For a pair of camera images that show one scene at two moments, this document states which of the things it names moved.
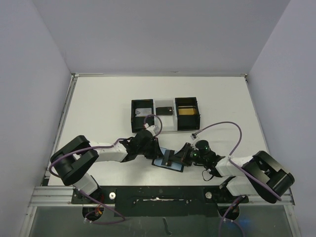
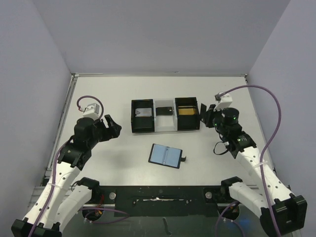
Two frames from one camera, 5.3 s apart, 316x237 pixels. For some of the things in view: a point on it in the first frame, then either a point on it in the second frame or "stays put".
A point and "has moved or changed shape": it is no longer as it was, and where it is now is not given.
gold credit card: [186, 111] stays put
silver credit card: [142, 112] stays put
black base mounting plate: [160, 201] stays put
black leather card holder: [169, 161] has moved or changed shape
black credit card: [165, 110] stays put
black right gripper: [185, 152] → [210, 116]
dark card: [167, 158] → [203, 112]
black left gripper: [156, 152] → [113, 130]
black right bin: [187, 122] stays put
